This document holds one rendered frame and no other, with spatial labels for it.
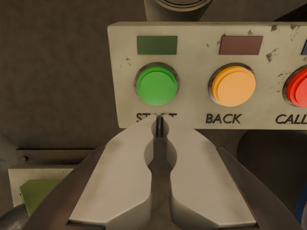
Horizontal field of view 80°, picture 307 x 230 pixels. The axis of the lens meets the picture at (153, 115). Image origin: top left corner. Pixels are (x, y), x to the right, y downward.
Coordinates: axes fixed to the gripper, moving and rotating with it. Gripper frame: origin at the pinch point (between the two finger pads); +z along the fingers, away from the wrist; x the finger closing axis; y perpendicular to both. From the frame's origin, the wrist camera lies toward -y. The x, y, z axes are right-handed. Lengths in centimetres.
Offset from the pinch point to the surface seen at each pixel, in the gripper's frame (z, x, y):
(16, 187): 37, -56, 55
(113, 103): 60, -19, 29
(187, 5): 18.2, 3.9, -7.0
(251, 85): 5.5, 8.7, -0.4
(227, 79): 5.5, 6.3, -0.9
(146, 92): 5.5, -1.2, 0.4
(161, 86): 5.5, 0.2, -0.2
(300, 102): 5.5, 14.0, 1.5
